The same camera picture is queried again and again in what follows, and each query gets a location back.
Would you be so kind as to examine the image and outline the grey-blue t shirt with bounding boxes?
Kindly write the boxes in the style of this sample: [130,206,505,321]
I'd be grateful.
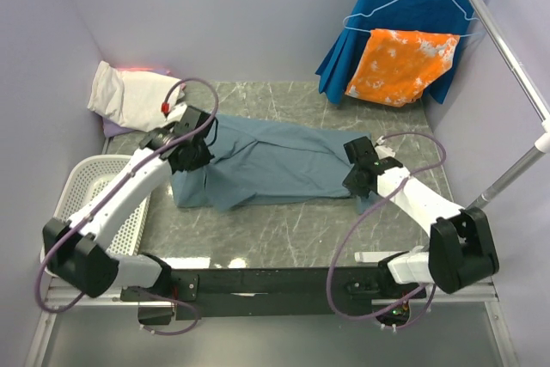
[171,114,362,212]

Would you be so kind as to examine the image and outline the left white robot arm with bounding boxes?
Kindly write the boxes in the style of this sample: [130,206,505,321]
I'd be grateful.
[42,106,216,300]

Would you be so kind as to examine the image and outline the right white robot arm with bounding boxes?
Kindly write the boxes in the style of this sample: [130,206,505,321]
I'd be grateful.
[343,137,500,297]

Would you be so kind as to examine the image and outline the white folded t shirt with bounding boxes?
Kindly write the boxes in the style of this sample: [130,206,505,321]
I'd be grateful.
[88,61,179,132]

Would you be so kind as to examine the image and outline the pink folded t shirt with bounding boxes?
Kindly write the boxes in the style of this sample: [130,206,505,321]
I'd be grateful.
[117,67,171,76]

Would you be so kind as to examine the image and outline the white plastic laundry basket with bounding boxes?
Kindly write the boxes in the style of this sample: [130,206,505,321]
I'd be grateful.
[54,155,150,255]

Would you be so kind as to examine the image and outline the orange white tie-dye cloth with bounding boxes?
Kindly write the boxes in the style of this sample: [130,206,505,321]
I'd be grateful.
[345,29,460,107]

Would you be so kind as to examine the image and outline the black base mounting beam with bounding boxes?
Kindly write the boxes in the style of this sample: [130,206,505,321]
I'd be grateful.
[120,266,426,327]

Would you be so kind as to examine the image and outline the blue pleated skirt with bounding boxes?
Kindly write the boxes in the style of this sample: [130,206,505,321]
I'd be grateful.
[315,0,474,105]

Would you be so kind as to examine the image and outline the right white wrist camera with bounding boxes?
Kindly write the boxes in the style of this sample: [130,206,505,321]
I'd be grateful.
[374,137,396,159]

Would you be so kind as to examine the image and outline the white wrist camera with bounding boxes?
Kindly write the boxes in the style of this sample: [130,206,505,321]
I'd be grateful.
[161,102,187,124]
[374,137,396,159]

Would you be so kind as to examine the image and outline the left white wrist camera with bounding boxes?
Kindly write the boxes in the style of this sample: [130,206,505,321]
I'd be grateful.
[161,102,187,124]

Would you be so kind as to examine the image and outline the light blue wire hanger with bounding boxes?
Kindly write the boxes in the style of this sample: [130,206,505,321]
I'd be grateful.
[343,0,480,34]

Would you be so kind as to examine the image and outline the aluminium rail frame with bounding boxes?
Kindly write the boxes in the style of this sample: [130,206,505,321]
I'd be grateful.
[23,272,521,367]

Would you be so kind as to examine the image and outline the silver clothes rack frame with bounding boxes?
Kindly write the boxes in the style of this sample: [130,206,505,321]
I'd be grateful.
[419,0,550,263]

